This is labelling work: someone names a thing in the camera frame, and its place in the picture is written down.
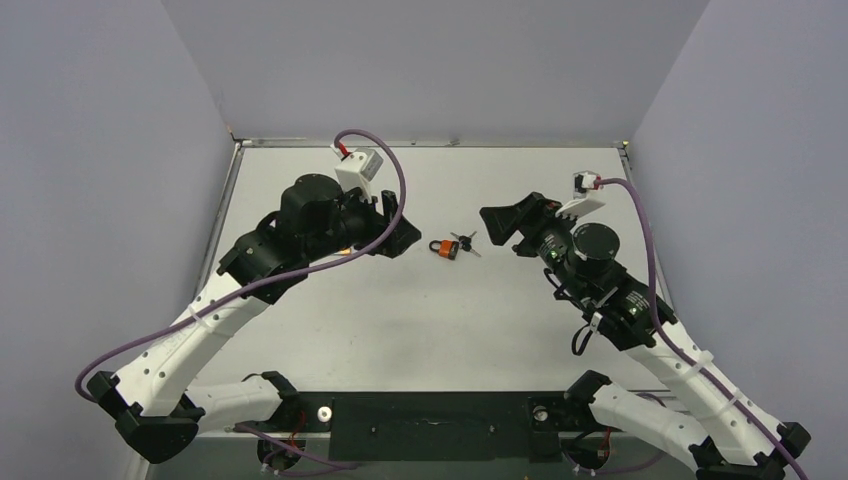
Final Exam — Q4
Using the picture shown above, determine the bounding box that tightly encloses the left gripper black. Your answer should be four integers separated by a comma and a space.
306, 183, 420, 263

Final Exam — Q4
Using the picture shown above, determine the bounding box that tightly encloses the orange padlock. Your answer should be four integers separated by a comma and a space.
428, 240, 460, 260

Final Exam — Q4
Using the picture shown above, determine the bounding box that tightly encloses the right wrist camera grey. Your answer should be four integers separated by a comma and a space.
555, 171, 605, 220

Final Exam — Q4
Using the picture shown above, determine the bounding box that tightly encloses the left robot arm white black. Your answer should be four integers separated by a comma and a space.
87, 174, 421, 464

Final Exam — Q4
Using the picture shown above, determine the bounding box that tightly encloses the orange padlock keys black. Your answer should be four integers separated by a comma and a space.
451, 231, 482, 258

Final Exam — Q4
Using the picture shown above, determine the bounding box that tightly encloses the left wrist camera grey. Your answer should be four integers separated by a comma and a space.
334, 148, 384, 203

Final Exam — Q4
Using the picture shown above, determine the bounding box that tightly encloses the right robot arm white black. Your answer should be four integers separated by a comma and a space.
480, 193, 811, 479

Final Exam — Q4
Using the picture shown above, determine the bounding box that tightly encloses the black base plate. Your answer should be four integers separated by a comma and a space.
259, 391, 605, 462

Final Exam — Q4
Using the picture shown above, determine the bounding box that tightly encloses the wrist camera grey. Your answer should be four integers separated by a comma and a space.
555, 171, 605, 220
334, 148, 384, 203

